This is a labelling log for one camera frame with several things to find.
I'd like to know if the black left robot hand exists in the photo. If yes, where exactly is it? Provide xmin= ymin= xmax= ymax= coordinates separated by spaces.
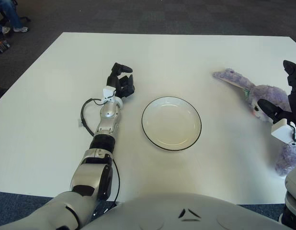
xmin=106 ymin=62 xmax=136 ymax=98

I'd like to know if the purple plush rabbit doll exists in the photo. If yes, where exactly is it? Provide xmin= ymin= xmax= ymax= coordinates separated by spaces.
xmin=212 ymin=68 xmax=296 ymax=177

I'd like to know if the white plate with black rim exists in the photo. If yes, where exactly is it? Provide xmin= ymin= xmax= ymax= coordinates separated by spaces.
xmin=141 ymin=96 xmax=202 ymax=151

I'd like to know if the black office chair base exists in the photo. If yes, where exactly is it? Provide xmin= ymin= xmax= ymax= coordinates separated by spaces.
xmin=0 ymin=7 xmax=32 ymax=25

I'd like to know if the person's blue jeans leg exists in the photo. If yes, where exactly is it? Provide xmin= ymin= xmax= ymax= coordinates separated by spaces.
xmin=0 ymin=0 xmax=23 ymax=29

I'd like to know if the grey robot torso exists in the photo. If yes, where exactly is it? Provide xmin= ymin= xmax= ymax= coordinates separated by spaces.
xmin=78 ymin=191 xmax=289 ymax=230

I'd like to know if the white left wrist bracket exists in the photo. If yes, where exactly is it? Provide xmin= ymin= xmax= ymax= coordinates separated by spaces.
xmin=102 ymin=86 xmax=117 ymax=103

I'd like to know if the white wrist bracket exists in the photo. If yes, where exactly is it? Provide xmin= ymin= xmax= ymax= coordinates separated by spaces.
xmin=271 ymin=119 xmax=296 ymax=145
xmin=102 ymin=86 xmax=117 ymax=103

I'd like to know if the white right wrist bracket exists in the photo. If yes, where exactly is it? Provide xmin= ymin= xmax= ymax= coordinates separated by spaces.
xmin=271 ymin=119 xmax=296 ymax=145

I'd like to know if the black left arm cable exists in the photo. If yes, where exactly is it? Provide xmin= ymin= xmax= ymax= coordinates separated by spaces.
xmin=80 ymin=97 xmax=107 ymax=137

